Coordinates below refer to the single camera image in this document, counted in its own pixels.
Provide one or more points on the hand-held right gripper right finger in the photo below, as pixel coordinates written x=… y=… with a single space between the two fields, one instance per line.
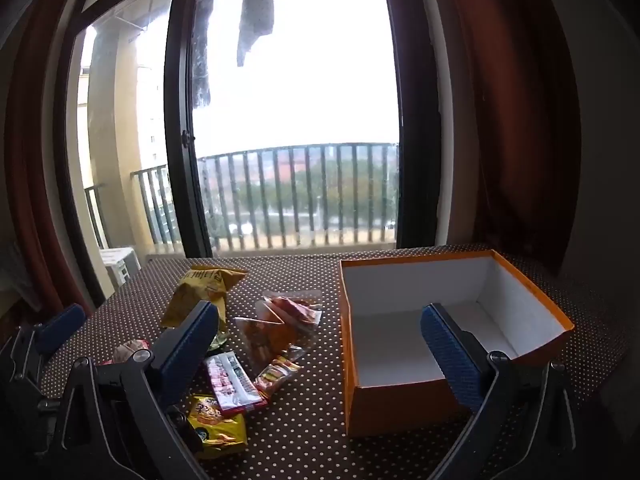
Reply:
x=450 y=355

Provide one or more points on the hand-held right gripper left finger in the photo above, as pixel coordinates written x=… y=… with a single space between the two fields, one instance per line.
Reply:
x=187 y=345

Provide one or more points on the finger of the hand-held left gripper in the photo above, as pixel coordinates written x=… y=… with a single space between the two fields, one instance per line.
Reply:
x=60 y=326

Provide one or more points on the yellow chip bag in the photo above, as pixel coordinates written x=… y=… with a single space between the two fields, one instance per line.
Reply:
x=200 y=290

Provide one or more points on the triangular orange snack packet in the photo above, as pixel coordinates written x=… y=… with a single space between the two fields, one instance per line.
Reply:
x=260 y=342

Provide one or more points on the orange cardboard box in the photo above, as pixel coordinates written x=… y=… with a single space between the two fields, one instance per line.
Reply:
x=400 y=300

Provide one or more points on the green silver snack packet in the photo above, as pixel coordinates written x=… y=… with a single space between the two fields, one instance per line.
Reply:
x=220 y=425

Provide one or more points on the green orange snack packet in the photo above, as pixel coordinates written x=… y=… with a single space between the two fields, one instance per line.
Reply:
x=218 y=342

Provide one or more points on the red white snack packet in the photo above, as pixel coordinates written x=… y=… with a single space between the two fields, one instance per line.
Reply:
x=230 y=382

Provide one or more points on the small red yellow packet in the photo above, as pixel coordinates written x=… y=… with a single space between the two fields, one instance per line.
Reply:
x=275 y=375

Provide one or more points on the brown polka dot tablecloth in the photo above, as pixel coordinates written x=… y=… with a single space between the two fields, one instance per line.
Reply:
x=310 y=435

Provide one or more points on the reddish brown curtain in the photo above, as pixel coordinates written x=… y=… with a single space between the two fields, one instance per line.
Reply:
x=510 y=110
x=30 y=160

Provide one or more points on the balcony railing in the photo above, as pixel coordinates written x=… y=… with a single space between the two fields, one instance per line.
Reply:
x=300 y=148

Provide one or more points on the hanging dark grey cloth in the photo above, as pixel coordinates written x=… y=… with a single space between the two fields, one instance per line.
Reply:
x=202 y=60

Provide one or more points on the hanging grey towel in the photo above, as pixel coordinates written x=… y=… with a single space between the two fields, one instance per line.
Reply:
x=255 y=15

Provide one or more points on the dark sliding door frame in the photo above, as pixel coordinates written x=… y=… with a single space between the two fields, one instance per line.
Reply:
x=182 y=185

